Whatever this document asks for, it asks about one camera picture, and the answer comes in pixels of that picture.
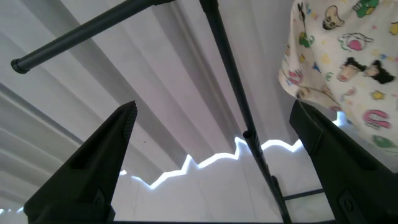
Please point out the black clothes rack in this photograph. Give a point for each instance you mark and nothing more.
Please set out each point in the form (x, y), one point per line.
(230, 68)

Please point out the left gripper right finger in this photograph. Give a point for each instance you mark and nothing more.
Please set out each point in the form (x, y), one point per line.
(342, 174)

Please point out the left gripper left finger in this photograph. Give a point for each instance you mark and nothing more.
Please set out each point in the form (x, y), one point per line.
(87, 174)

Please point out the cream printed garment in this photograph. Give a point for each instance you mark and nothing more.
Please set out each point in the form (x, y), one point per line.
(348, 62)

